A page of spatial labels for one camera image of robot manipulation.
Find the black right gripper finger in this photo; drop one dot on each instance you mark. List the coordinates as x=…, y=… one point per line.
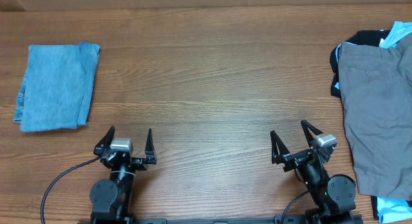
x=279, y=150
x=308, y=130

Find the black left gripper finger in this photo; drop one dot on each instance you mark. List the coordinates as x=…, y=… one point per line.
x=150, y=152
x=105, y=142

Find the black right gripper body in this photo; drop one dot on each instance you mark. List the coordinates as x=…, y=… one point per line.
x=297, y=158

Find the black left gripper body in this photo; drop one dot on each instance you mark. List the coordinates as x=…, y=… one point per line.
x=137, y=163

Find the light blue denim jeans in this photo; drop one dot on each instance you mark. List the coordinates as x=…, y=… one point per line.
x=57, y=87

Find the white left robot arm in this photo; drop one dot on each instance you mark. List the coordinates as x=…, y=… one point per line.
x=111, y=197

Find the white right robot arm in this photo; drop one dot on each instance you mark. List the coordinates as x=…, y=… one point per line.
x=334, y=196

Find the light blue folded garment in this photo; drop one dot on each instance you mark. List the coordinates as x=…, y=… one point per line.
x=397, y=31

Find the black folded garment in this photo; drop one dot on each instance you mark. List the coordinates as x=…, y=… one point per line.
x=362, y=37

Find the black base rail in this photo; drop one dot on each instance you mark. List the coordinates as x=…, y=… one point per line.
x=219, y=220

